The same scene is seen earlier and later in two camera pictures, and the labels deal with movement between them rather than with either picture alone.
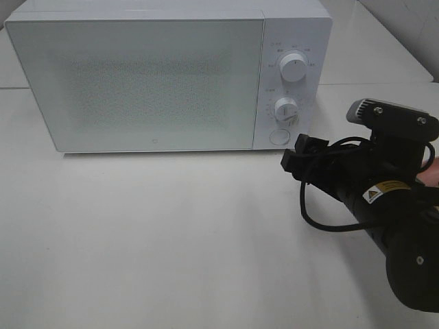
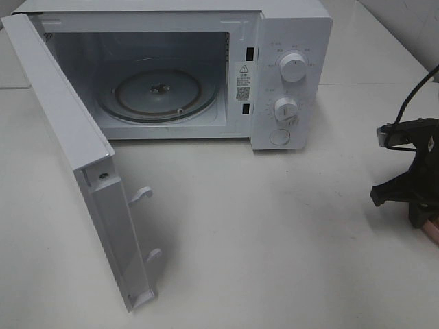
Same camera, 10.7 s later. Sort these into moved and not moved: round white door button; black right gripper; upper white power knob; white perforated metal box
Moved: white perforated metal box; black right gripper
Not moved: upper white power knob; round white door button
